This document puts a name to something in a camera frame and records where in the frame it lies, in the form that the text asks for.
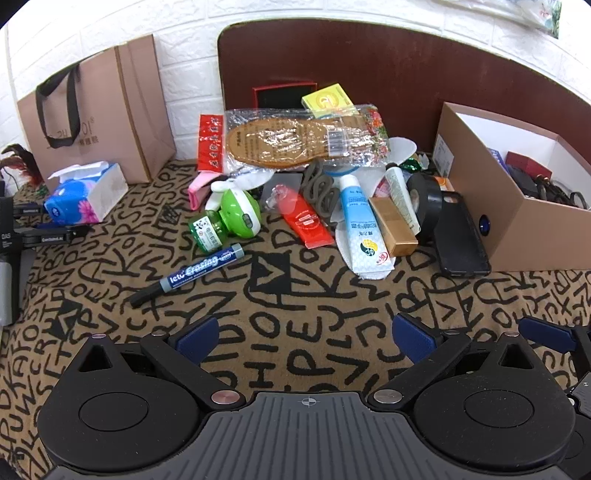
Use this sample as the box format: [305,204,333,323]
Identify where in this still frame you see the blue white cream tube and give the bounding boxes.
[339,174,397,274]

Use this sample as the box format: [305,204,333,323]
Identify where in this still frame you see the red plastic tube packet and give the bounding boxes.
[275,185,336,250]

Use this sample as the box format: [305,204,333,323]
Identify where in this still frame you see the green white mosquito repellent heater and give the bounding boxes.
[188,181,262,253]

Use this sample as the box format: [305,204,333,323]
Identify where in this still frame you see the pink cloth pouch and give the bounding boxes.
[188,171,223,211]

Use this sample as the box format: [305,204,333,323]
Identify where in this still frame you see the blue tissue pack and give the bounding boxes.
[44,161,129,226]

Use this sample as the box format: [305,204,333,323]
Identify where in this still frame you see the red gift box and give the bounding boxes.
[252,82,319,112]

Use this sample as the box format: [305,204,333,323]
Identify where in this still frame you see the dark red small box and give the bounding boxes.
[505,151,553,182]

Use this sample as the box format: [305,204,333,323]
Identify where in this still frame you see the grey hair clips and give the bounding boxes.
[302,161,343,228]

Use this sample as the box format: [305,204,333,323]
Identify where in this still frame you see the brown wooden headboard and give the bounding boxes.
[217,17,591,178]

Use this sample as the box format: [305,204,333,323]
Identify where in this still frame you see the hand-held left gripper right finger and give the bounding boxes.
[367,313,555,412]

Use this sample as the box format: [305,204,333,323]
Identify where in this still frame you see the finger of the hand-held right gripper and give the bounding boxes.
[517,316,591,366]

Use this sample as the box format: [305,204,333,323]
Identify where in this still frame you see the black tape roll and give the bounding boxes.
[406,172,456,246]

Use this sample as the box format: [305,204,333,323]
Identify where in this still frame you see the red paper packet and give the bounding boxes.
[197,113,227,173]

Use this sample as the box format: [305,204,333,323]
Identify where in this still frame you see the black phone case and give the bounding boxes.
[433,190,492,278]

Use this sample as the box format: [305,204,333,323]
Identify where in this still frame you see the brown cardboard storage box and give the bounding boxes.
[434,102,591,274]

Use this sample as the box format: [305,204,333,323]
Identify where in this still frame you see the brown insoles in plastic package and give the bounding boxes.
[223,104,391,174]

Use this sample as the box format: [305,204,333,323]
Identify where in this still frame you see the black tripod stand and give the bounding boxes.
[0,194,93,326]

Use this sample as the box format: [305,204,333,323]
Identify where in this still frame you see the letter printed blanket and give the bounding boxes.
[0,159,591,480]

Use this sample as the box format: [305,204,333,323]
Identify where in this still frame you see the gold brown small box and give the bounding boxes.
[368,196,419,258]

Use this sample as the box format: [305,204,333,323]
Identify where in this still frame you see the white floral cream tube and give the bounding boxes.
[385,166,422,236]

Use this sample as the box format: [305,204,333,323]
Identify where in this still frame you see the yellow green small box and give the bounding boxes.
[301,84,359,119]

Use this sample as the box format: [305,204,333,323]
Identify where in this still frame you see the dark feather duster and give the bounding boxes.
[0,143,40,186]

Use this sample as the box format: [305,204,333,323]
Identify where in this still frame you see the brown paper shopping bag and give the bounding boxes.
[17,33,177,186]

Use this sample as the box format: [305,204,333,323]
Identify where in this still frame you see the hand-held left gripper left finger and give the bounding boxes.
[74,318,244,412]

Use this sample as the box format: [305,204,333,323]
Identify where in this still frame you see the floral cloth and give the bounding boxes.
[502,0,563,38]

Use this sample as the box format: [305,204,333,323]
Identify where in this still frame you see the black cable bundle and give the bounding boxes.
[507,167,588,207]

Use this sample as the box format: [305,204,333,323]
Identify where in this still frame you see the white insole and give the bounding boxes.
[387,136,417,163]
[334,220,399,282]
[323,162,391,186]
[228,166,274,191]

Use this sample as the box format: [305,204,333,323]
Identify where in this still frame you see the blue whiteboard marker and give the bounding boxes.
[129,244,245,308]

